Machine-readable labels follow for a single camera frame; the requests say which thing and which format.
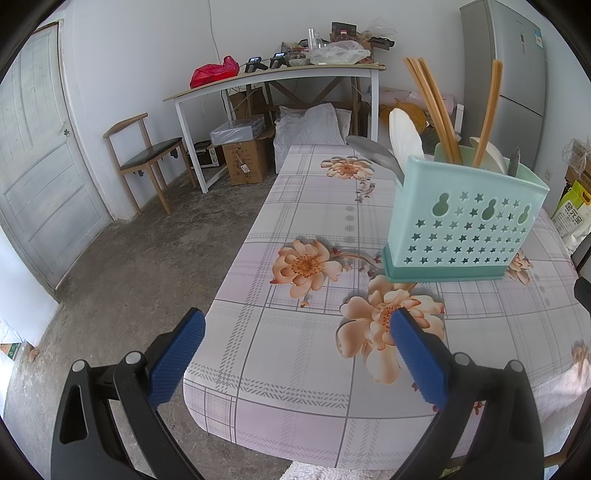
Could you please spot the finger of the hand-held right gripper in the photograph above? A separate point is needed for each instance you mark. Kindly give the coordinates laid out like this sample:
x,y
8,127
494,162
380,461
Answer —
x,y
584,293

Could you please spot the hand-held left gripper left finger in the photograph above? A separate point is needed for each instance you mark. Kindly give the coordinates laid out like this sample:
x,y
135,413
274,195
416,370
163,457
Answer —
x,y
178,355

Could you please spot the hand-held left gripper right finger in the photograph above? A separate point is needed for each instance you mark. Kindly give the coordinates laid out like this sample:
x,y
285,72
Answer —
x,y
415,360

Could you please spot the small metal spoon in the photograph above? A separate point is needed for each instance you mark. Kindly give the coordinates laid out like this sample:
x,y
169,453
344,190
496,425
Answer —
x,y
514,161

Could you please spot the white ceramic spoon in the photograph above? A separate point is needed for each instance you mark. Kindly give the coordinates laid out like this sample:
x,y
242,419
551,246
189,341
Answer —
x,y
491,154

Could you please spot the mint green utensil holder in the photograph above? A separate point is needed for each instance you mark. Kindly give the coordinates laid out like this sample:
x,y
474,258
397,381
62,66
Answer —
x,y
415,184

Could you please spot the large metal spoon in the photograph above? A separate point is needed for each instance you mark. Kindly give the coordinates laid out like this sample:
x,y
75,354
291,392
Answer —
x,y
369,147

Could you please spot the white plastic rice spoon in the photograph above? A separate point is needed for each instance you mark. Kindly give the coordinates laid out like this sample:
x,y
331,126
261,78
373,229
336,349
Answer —
x,y
405,134

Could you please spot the bundle of wooden chopsticks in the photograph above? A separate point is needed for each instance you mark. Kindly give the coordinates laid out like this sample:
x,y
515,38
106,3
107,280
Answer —
x,y
427,87

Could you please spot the yellow white rice bag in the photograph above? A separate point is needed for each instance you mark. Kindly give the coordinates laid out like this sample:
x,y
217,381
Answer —
x,y
572,212

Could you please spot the cardboard box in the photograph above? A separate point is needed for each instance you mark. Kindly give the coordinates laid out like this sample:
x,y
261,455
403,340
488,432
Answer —
x,y
584,170
240,104
244,161

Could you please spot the shaggy rug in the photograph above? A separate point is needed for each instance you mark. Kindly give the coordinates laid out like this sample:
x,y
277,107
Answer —
x,y
332,473

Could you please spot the brown wooden stool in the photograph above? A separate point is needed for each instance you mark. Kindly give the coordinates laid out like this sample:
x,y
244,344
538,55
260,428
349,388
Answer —
x,y
561,457

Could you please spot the green white carton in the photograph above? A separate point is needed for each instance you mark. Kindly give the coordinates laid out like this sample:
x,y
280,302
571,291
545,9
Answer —
x,y
8,351

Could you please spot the small toaster oven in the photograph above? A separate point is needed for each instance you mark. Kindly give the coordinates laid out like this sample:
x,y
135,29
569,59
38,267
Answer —
x,y
207,156

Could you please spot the wooden chair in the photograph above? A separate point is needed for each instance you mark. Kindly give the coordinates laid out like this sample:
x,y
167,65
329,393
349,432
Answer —
x,y
147,154

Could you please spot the silver wrapped box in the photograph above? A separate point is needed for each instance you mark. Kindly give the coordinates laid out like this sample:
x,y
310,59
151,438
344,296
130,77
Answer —
x,y
235,130

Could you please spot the grey refrigerator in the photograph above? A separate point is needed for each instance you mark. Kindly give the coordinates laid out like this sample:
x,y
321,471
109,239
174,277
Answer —
x,y
512,69

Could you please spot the white door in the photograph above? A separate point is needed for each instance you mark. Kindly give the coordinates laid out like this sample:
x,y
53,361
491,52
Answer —
x,y
41,161

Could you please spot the white sack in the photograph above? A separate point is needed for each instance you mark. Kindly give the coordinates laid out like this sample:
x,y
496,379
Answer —
x,y
304,124

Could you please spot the pink box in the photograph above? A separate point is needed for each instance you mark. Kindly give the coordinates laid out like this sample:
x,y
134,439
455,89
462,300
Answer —
x,y
397,94

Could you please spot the red plastic bag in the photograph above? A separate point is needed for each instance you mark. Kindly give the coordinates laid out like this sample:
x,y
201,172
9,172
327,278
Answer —
x,y
212,74

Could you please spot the black device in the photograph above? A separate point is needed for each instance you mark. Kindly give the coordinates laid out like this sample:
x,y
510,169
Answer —
x,y
278,60
254,64

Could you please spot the white side table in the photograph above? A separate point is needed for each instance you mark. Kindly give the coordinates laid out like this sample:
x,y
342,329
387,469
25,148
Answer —
x,y
323,69

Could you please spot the clear plastic bag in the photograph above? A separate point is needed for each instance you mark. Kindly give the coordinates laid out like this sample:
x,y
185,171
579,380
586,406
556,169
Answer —
x,y
337,53

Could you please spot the dark brown box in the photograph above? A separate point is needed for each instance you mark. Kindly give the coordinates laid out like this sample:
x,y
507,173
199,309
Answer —
x,y
344,30
384,41

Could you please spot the glass bottle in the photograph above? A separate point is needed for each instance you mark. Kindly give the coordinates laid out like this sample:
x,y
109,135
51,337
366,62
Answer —
x,y
316,39

